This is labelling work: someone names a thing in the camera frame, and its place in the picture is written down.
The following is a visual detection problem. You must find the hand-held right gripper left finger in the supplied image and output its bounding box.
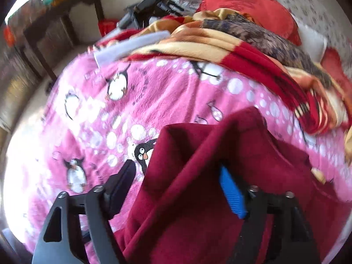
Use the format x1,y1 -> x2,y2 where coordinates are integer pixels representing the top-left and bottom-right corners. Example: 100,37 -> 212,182
31,159 -> 137,264

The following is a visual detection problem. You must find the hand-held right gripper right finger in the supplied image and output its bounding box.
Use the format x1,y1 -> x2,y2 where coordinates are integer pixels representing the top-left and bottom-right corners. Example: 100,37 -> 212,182
219,166 -> 322,264

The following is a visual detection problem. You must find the maroon sweater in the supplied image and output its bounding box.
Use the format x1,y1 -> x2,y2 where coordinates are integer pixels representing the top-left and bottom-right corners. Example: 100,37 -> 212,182
122,107 -> 352,264

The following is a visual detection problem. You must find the pink penguin print blanket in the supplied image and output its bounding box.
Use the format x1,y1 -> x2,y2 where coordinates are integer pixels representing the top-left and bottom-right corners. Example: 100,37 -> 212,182
4,56 -> 352,264

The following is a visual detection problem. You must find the lavender cloth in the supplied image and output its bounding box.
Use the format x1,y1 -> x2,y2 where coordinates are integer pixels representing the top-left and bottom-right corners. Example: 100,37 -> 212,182
93,31 -> 171,68

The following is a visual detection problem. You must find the red and gold patterned blanket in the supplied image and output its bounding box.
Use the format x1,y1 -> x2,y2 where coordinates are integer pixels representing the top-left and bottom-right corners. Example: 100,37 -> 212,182
91,8 -> 352,185

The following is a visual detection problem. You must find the red bag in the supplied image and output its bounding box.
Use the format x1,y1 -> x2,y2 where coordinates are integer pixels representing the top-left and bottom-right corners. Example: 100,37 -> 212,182
97,19 -> 119,37

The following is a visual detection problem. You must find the small red pillow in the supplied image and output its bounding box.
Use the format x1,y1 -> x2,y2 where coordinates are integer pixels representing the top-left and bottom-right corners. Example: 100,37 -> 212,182
320,47 -> 352,91

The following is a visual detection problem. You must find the dark wooden table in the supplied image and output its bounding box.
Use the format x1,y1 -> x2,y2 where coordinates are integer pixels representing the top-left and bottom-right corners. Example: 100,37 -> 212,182
23,0 -> 105,81

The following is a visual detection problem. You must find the white pillow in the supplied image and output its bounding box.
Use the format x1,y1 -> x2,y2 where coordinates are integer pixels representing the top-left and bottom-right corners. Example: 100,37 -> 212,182
291,16 -> 328,61

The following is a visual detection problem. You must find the black equipment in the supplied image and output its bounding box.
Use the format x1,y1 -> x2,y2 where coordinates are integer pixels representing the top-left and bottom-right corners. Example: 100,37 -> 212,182
117,0 -> 185,30

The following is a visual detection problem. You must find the large red pillow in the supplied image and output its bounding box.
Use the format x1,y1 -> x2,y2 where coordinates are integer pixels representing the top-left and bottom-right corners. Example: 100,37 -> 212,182
196,0 -> 302,46

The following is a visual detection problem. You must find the floral bed sheet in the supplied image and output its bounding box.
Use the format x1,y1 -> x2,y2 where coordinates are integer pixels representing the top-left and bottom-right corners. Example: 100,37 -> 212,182
170,0 -> 352,61

